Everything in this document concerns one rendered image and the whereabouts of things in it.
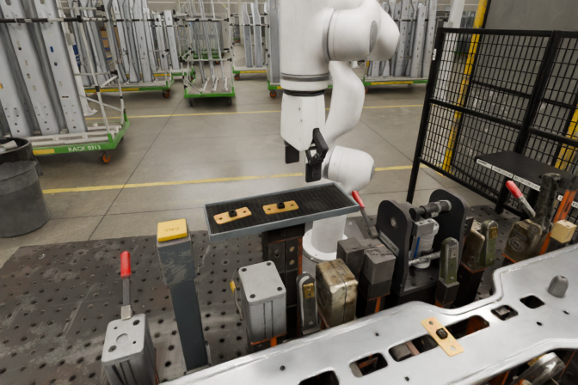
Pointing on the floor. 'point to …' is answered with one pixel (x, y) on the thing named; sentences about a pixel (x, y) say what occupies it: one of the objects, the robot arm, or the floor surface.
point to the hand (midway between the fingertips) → (302, 167)
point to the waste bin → (20, 189)
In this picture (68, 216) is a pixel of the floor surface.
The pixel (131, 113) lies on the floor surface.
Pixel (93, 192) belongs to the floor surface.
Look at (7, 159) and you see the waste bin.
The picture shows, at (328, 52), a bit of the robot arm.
